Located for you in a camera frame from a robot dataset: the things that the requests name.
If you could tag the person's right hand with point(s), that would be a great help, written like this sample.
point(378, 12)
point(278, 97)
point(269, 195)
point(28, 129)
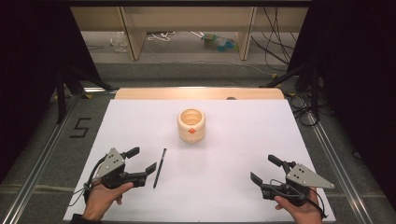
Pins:
point(305, 213)

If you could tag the white table cover sheet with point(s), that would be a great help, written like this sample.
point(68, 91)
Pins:
point(218, 174)

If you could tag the aluminium floor rail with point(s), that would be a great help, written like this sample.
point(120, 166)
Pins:
point(40, 168)
point(339, 168)

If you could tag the black curtain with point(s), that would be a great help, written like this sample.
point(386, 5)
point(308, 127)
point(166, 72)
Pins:
point(31, 77)
point(358, 77)

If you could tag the dark round table grommet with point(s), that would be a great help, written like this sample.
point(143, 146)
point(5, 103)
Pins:
point(231, 98)

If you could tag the person's left hand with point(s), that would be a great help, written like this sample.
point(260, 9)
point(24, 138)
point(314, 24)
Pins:
point(101, 200)

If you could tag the black pencil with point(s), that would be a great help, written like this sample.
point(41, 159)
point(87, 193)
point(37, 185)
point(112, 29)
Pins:
point(160, 168)

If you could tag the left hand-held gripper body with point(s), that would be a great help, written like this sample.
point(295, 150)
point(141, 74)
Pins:
point(109, 161)

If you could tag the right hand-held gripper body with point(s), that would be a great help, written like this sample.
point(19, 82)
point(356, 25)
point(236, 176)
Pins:
point(303, 179)

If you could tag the clear plastic bag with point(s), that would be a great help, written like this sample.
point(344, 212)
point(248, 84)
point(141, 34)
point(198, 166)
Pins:
point(119, 42)

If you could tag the cream ribbed pen holder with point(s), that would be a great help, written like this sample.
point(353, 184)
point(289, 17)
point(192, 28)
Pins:
point(191, 132)

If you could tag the beige wooden shelf unit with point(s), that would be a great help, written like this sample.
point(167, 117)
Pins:
point(132, 37)

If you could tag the colourful plastic bag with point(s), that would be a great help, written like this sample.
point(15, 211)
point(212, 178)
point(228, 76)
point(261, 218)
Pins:
point(219, 43)

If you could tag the black metal stand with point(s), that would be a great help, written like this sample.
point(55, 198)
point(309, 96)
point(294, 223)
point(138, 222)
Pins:
point(315, 93)
point(61, 102)

